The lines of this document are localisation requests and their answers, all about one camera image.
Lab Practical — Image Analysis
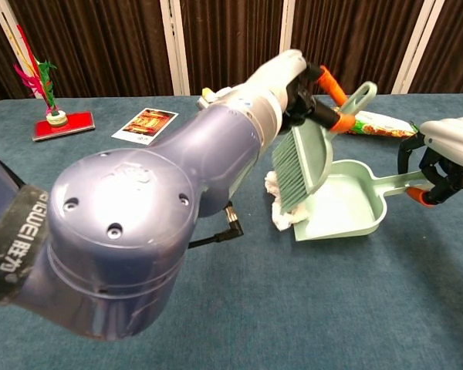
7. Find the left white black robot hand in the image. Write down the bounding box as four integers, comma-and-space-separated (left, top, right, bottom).
250, 49, 358, 134

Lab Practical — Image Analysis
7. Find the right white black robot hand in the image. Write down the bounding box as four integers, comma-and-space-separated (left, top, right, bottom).
397, 116, 463, 208

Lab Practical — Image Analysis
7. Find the mint green hand broom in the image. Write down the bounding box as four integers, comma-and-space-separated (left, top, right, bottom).
272, 81, 378, 214

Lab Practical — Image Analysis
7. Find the white paper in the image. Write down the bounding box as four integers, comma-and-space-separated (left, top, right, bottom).
264, 170, 285, 200
271, 196, 309, 232

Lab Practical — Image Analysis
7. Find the mint green dustpan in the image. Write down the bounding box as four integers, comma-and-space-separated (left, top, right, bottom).
292, 160, 429, 243

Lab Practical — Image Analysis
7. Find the brown pleated folding screen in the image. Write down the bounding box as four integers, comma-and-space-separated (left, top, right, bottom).
0, 0, 463, 107

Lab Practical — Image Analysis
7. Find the green snack bag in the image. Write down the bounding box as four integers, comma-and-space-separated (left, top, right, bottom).
333, 109, 417, 139

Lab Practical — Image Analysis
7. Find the white photo card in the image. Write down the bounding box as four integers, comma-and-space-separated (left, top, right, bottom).
110, 108, 179, 146

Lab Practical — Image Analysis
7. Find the red rectangular box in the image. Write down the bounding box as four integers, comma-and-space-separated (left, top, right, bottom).
31, 111, 96, 143

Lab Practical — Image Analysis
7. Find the blue felt table mat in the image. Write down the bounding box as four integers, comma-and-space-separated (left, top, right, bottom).
0, 92, 463, 370

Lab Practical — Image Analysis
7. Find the colourful feather shuttlecock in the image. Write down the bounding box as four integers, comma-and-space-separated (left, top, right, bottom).
13, 25, 69, 128

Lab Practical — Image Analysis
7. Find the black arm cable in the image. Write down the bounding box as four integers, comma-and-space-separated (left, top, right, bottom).
188, 202, 245, 249

